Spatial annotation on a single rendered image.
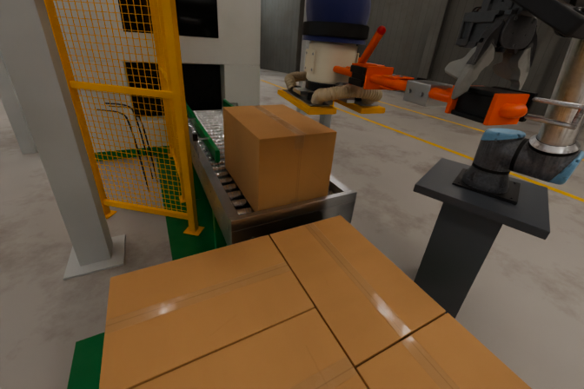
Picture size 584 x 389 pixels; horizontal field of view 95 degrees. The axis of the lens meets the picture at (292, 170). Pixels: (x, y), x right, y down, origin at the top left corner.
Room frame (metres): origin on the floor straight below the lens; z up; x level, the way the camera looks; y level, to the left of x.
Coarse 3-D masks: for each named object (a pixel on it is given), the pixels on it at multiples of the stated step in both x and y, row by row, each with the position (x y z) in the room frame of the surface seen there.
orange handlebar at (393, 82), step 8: (336, 72) 0.94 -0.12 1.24; (344, 72) 0.88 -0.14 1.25; (376, 80) 0.73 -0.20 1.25; (384, 80) 0.70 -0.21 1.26; (392, 80) 0.68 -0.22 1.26; (400, 80) 0.66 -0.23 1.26; (384, 88) 0.69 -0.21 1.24; (392, 88) 0.68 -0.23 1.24; (400, 88) 0.64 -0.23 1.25; (448, 88) 0.58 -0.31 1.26; (432, 96) 0.55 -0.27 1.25; (440, 96) 0.54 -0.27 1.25; (448, 96) 0.52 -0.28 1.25; (504, 104) 0.43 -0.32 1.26; (512, 104) 0.43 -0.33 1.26; (520, 104) 0.43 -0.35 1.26; (504, 112) 0.43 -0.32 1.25; (512, 112) 0.42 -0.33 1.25; (520, 112) 0.42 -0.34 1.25
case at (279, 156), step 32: (224, 128) 1.56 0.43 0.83; (256, 128) 1.21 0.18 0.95; (288, 128) 1.25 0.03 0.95; (320, 128) 1.29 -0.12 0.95; (256, 160) 1.08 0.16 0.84; (288, 160) 1.13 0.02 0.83; (320, 160) 1.21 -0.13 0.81; (256, 192) 1.07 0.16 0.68; (288, 192) 1.13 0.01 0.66; (320, 192) 1.23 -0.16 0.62
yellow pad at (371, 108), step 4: (336, 100) 1.06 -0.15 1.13; (356, 100) 1.00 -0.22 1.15; (360, 100) 0.99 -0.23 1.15; (344, 104) 1.00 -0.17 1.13; (348, 104) 0.97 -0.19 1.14; (352, 104) 0.95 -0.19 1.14; (356, 104) 0.95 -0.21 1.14; (360, 104) 0.93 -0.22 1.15; (364, 104) 0.93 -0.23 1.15; (368, 104) 0.94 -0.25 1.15; (372, 104) 0.95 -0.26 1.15; (376, 104) 0.95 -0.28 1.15; (348, 108) 0.97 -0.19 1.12; (352, 108) 0.95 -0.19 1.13; (356, 108) 0.92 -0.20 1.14; (360, 108) 0.91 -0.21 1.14; (364, 108) 0.90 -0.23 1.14; (368, 108) 0.91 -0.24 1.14; (372, 108) 0.92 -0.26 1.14; (376, 108) 0.92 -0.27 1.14; (380, 108) 0.93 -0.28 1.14; (384, 108) 0.93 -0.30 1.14; (360, 112) 0.90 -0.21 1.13; (364, 112) 0.90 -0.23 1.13; (368, 112) 0.91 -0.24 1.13; (372, 112) 0.91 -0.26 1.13; (376, 112) 0.92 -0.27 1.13; (380, 112) 0.93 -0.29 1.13; (384, 112) 0.93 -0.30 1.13
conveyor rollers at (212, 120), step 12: (204, 120) 2.66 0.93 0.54; (216, 120) 2.65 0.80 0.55; (216, 132) 2.28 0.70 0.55; (204, 144) 1.97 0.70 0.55; (216, 144) 2.01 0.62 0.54; (216, 168) 1.57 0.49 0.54; (228, 180) 1.42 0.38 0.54; (228, 192) 1.33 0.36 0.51; (240, 192) 1.28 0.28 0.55; (240, 204) 1.18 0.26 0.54
